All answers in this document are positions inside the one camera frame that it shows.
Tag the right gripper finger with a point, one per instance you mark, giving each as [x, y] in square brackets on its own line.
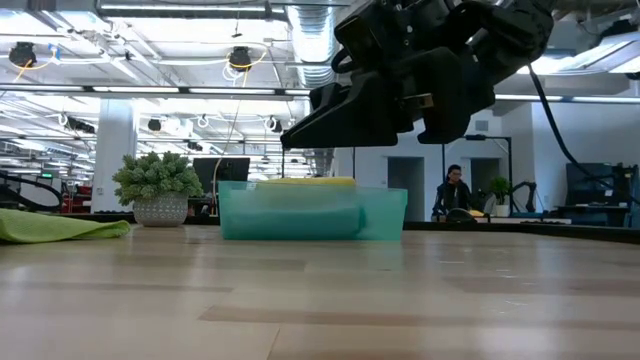
[355, 115]
[442, 95]

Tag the yellow microfiber towel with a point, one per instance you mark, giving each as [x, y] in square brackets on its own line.
[310, 181]

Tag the teal translucent plastic tray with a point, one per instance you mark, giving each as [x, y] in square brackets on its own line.
[385, 215]

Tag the lime green microfiber towel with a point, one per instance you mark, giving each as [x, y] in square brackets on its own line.
[50, 227]

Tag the black background robot arm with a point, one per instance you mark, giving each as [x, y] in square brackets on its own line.
[522, 190]

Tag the person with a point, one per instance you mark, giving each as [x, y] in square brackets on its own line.
[452, 195]

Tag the small background plant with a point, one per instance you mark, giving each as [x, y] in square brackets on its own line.
[499, 189]

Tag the black round ceiling fixture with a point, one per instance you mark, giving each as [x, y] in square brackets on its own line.
[22, 55]
[240, 59]

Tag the black background monitor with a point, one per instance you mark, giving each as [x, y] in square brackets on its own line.
[225, 172]

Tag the dark background monitor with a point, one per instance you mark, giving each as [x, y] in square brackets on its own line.
[585, 185]

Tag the artificial green potted plant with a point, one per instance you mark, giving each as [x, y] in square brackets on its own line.
[160, 212]

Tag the white round column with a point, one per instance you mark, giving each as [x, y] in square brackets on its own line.
[115, 160]

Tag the red storage rack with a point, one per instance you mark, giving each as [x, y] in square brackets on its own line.
[80, 200]

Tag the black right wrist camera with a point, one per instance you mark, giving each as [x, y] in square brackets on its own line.
[357, 40]

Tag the black gantry frame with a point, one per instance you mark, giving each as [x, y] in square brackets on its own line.
[283, 162]
[509, 160]

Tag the black aluminium table frame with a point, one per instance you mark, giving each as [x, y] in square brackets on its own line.
[550, 229]

